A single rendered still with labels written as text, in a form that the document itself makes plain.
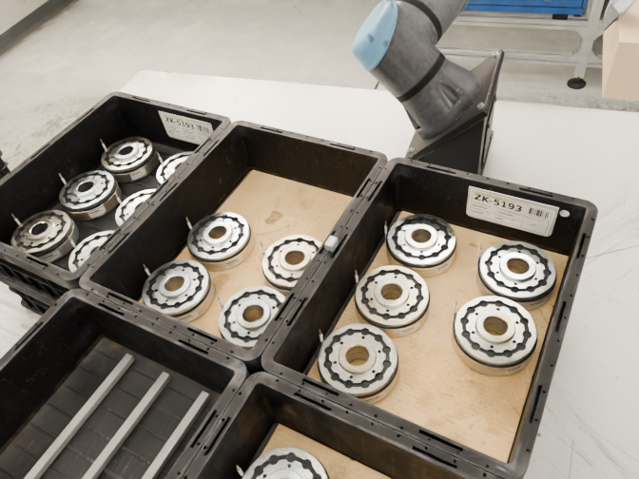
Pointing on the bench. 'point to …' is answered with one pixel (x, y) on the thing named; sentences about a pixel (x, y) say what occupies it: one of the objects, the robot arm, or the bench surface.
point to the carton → (622, 56)
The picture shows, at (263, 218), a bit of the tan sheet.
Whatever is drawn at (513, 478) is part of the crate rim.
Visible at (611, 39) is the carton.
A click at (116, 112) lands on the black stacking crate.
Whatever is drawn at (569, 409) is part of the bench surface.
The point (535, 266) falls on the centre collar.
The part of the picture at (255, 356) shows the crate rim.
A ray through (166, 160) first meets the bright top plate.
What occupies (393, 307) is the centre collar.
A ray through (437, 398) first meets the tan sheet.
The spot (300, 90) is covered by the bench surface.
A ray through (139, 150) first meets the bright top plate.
